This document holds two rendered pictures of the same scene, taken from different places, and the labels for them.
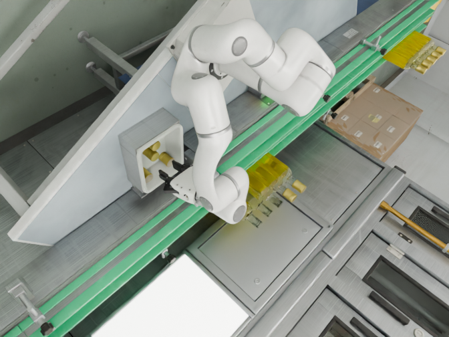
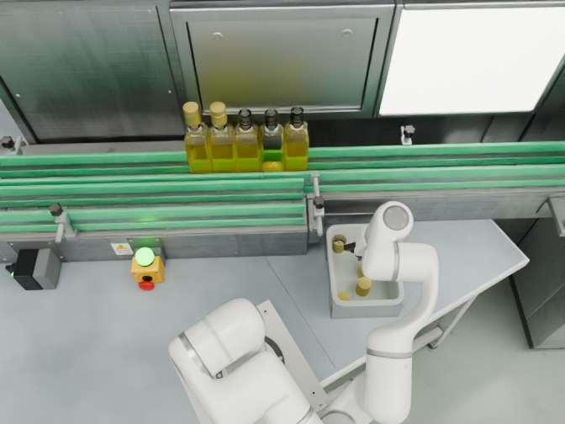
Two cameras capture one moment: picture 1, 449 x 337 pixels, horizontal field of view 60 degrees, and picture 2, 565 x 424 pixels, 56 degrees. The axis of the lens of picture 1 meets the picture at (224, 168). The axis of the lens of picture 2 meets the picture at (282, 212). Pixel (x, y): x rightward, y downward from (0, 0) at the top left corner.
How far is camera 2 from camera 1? 0.95 m
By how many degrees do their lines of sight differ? 42
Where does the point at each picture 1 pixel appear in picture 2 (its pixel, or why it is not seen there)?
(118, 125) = not seen: hidden behind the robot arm
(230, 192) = (410, 267)
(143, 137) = (383, 308)
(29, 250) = not seen: hidden behind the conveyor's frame
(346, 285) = not seen: outside the picture
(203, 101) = (407, 401)
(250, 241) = (298, 75)
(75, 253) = (487, 205)
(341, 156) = (30, 71)
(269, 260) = (304, 41)
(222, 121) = (394, 369)
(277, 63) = (287, 407)
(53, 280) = (525, 198)
